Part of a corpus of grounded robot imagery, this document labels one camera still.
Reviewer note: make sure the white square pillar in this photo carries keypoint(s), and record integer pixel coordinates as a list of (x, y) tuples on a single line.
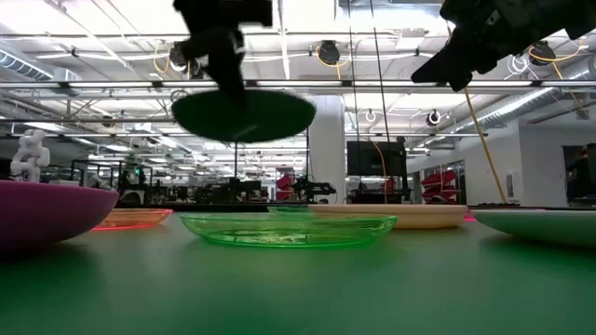
[(328, 153)]

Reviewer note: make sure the small pink transparent plate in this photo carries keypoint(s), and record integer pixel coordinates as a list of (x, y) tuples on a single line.
[(470, 217)]

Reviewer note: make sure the black background robot arm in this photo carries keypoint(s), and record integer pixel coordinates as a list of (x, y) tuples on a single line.
[(312, 188)]

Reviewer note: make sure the black workstation frame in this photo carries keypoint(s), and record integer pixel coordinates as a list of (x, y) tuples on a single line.
[(116, 179)]

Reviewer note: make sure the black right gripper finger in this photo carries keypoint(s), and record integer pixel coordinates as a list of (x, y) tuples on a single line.
[(442, 65), (468, 76)]

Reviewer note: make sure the pale white plastic plate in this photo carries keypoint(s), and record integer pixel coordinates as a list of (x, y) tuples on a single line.
[(540, 225)]

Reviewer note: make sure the large green transparent plate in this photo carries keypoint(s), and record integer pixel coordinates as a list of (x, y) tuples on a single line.
[(288, 230)]

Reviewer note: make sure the person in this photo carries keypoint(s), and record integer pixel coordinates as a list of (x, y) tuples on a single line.
[(581, 174)]

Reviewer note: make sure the purple plastic plate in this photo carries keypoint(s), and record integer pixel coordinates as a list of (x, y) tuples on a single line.
[(46, 214)]

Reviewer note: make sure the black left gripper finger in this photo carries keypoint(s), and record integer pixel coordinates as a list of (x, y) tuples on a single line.
[(216, 76), (237, 84)]

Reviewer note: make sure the silver ventilation duct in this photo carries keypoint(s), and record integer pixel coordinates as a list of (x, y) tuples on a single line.
[(512, 109)]

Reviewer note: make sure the black monitor screen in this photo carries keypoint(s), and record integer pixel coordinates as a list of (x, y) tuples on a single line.
[(368, 158)]

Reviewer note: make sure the beige plastic plate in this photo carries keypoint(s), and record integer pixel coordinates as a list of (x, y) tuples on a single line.
[(419, 215)]

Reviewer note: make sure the small green transparent plate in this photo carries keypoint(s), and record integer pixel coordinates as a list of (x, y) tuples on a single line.
[(288, 209)]

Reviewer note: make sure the orange transparent plastic plate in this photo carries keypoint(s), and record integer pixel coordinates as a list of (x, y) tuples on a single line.
[(135, 218)]

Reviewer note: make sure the red storage bins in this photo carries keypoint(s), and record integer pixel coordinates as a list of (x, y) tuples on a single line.
[(440, 183)]

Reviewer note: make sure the long ceiling light bar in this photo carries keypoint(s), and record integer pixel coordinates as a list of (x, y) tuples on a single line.
[(116, 84)]

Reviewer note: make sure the dark green plastic plate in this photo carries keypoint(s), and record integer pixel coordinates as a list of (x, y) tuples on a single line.
[(274, 116)]

